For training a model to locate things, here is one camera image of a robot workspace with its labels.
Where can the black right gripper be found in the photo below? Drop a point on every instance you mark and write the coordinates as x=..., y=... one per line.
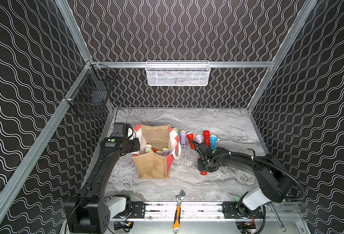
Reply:
x=205, y=158

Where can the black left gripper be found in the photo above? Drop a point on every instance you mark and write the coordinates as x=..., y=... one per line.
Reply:
x=135, y=145

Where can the blue flashlight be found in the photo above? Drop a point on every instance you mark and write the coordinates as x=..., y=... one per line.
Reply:
x=213, y=140

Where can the jute and red tote bag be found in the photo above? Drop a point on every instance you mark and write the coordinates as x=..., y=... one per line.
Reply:
x=151, y=165

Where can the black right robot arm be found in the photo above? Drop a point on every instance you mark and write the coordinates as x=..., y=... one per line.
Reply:
x=275, y=183

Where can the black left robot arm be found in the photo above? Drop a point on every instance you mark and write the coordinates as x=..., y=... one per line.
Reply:
x=87, y=212

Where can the red flashlight white head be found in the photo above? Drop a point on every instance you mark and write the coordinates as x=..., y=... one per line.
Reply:
x=189, y=135

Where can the red flashlight back row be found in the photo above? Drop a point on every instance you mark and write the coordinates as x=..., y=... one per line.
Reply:
x=207, y=139

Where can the purple flashlight back row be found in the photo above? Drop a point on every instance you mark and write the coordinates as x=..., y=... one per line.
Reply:
x=183, y=138

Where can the silver combination wrench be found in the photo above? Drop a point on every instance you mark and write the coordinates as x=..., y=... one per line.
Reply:
x=282, y=226

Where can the black wire mesh basket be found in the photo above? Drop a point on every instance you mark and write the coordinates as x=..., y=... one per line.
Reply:
x=90, y=97

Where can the orange handled adjustable wrench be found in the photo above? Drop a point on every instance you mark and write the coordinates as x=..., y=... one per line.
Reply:
x=179, y=199

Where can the white wire mesh basket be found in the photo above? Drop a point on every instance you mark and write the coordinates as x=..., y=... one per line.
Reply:
x=177, y=73

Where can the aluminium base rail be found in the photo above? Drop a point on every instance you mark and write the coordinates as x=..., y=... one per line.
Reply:
x=210, y=211

